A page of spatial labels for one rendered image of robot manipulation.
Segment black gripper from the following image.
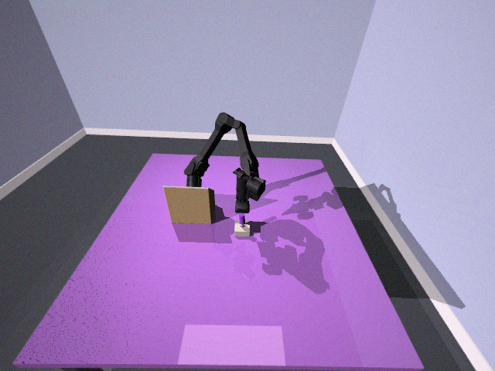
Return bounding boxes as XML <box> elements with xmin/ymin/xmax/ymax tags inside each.
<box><xmin>235</xmin><ymin>186</ymin><xmax>250</xmax><ymax>213</ymax></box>

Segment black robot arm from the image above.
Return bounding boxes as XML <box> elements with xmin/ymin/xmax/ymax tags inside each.
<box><xmin>184</xmin><ymin>112</ymin><xmax>266</xmax><ymax>201</ymax></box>

